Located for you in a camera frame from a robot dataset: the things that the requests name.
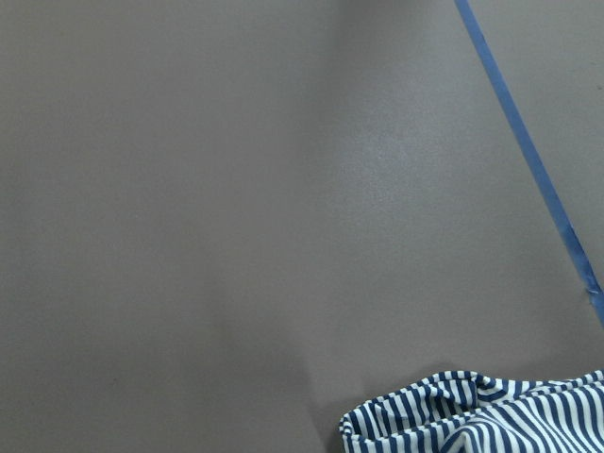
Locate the navy white striped polo shirt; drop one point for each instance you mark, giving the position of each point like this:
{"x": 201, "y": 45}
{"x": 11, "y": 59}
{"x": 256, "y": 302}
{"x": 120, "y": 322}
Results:
{"x": 465, "y": 411}

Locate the brown paper table cover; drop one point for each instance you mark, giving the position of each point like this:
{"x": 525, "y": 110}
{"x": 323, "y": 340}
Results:
{"x": 224, "y": 224}

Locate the blue tape line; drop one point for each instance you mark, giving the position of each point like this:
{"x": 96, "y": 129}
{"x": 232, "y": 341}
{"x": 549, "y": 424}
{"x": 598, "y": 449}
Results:
{"x": 533, "y": 159}

